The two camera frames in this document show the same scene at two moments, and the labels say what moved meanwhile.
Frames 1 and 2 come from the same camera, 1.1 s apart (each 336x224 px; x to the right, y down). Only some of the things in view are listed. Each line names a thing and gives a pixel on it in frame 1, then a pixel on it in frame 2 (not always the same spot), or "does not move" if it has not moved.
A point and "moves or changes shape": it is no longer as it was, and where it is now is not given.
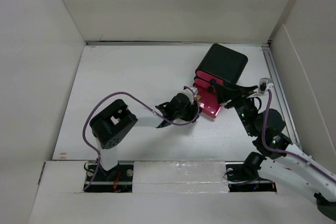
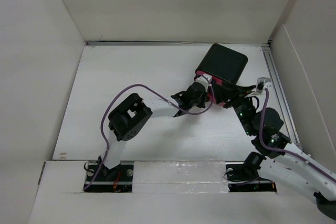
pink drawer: [208, 76] does not move
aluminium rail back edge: [179, 42] does not move
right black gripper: [233, 91] does not move
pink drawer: [209, 104] moves or changes shape
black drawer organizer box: [222, 63] does not move
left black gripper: [192, 112] → [201, 105]
